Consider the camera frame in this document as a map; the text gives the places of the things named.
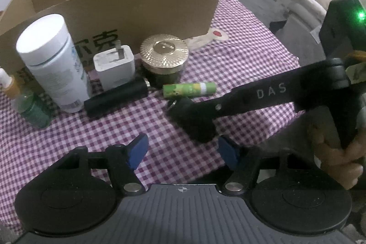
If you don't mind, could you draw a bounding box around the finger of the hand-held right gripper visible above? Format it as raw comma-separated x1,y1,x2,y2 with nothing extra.
186,111,220,144

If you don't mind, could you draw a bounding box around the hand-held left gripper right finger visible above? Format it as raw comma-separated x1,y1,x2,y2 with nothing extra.
217,135,315,196

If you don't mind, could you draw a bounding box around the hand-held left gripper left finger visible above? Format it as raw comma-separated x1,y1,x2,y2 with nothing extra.
52,133,150,196

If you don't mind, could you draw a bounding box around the green tube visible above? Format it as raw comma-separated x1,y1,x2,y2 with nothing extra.
162,82,217,98

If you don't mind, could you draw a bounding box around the black cylinder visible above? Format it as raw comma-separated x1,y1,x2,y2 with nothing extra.
84,76,151,119

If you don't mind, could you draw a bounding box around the white charger plug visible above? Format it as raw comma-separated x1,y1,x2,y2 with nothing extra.
93,40,135,91

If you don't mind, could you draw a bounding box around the dark jar with gold lid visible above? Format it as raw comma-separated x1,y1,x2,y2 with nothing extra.
140,33,189,88

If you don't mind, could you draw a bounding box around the green bottle with amber neck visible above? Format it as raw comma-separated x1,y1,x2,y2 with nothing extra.
0,68,52,129

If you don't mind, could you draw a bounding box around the white bottle with white cap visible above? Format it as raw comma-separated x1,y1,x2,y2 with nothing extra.
16,14,92,113

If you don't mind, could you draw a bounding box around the printed cardboard box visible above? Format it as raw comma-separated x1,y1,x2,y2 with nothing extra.
0,0,246,81

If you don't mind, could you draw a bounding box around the person's right hand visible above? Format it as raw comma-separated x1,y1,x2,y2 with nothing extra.
312,121,366,191

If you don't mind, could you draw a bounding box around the purple checked tablecloth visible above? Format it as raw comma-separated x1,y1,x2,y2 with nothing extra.
0,0,318,236

